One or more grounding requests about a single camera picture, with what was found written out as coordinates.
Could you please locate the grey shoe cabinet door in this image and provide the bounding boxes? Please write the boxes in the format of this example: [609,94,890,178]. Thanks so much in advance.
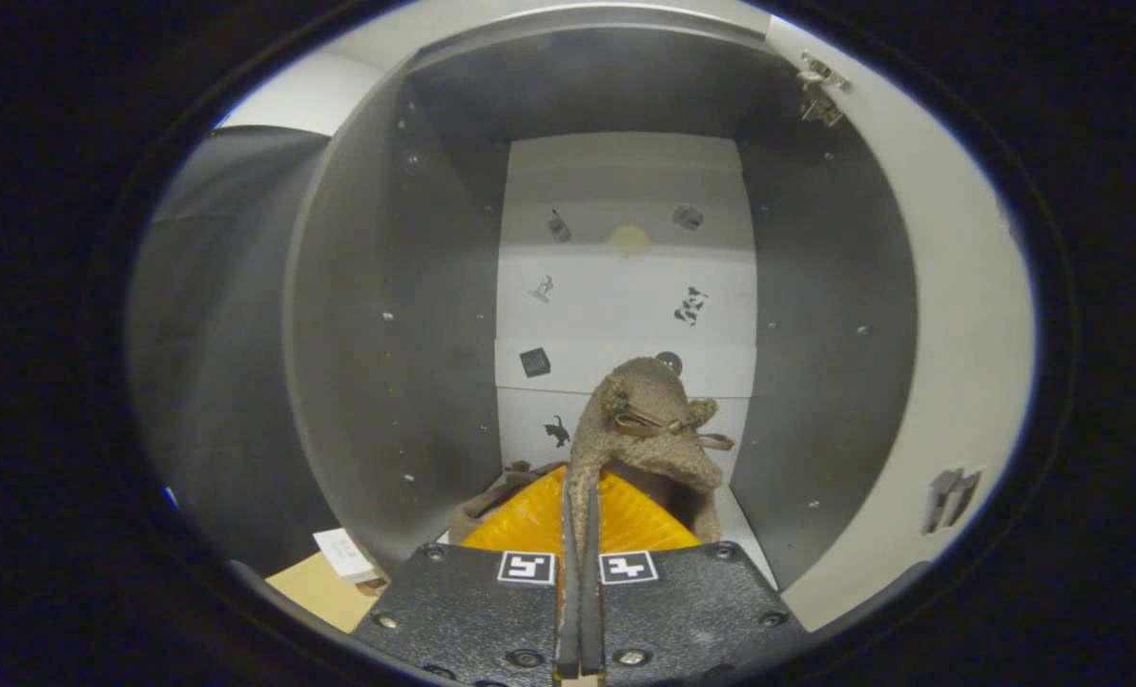
[763,11,1038,633]

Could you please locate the dark grey shoe cabinet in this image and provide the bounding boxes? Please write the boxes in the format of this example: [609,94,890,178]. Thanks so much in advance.
[281,5,919,612]

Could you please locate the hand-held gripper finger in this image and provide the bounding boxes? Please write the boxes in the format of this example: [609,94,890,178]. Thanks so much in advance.
[582,472,810,684]
[350,466,581,684]

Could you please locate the white printed box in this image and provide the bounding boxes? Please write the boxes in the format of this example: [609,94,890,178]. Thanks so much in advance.
[313,528,383,585]

